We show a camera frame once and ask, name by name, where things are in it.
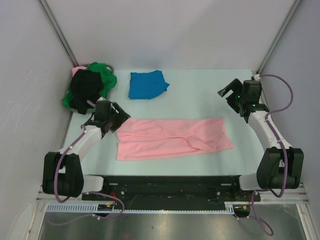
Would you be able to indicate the green t-shirt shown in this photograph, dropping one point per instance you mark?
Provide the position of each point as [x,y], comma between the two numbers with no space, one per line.
[109,80]

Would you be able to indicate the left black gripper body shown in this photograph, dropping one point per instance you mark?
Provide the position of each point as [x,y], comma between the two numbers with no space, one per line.
[110,117]

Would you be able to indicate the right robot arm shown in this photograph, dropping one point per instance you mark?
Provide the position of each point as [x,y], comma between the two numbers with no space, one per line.
[281,165]

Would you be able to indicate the pink t-shirt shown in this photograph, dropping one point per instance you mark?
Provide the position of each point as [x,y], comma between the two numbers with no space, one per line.
[151,139]
[75,69]

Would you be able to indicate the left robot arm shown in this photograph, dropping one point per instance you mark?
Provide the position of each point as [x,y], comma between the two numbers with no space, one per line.
[62,171]

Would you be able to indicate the black t-shirt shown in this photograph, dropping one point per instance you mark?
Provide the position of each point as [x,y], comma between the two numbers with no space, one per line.
[85,85]

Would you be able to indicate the right aluminium corner post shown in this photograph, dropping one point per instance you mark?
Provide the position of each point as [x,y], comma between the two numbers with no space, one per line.
[293,10]

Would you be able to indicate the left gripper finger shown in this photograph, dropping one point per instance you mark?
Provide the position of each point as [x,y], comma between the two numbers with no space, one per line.
[114,125]
[120,116]

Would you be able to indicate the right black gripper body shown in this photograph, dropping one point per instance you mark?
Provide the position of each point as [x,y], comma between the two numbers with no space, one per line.
[241,100]

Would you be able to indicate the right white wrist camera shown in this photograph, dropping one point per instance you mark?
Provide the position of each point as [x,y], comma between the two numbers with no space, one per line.
[257,77]

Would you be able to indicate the aluminium corner post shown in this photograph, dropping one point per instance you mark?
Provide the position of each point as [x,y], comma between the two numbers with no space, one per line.
[46,9]
[293,10]

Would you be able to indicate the grey laundry basket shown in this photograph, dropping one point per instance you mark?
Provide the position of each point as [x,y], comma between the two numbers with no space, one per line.
[89,83]

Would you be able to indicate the left aluminium corner post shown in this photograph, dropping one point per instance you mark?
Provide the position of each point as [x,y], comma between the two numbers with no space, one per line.
[46,9]

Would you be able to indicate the folded blue t-shirt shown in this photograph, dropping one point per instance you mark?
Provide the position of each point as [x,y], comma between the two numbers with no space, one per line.
[146,86]

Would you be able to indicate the aluminium frame rail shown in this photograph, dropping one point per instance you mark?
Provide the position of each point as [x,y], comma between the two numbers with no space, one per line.
[290,197]

